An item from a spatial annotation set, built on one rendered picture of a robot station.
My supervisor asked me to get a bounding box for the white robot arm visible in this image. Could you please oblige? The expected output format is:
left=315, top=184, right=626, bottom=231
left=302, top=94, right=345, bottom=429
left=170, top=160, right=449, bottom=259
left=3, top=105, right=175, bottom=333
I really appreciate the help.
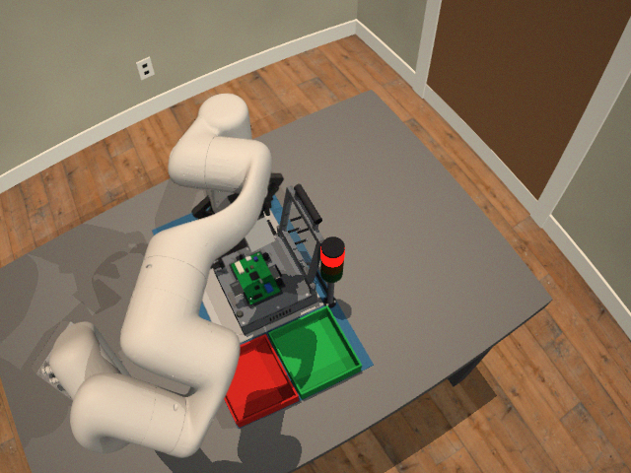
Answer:
left=41, top=94, right=275, bottom=458

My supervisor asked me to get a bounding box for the green circuit board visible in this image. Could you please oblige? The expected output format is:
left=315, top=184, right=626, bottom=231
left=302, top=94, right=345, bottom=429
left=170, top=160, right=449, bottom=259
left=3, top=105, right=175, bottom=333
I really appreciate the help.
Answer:
left=231, top=252, right=281, bottom=304

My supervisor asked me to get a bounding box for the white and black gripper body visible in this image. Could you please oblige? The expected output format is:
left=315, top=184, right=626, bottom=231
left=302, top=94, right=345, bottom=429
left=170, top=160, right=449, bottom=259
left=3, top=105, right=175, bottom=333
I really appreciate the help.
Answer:
left=205, top=189, right=234, bottom=213

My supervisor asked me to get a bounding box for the green bin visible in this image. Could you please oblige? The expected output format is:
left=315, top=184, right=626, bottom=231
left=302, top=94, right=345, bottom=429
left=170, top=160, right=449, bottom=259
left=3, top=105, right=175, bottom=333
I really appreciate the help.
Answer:
left=268, top=305, right=362, bottom=399

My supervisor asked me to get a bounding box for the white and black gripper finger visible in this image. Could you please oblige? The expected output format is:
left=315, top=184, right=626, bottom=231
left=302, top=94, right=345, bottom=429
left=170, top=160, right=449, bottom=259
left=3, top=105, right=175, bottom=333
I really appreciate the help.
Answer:
left=262, top=173, right=284, bottom=217
left=191, top=196, right=215, bottom=219

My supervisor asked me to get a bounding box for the red bin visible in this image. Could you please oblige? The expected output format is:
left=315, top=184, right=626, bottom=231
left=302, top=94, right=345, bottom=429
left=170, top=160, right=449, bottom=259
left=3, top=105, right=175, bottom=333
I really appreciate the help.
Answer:
left=225, top=334, right=299, bottom=428

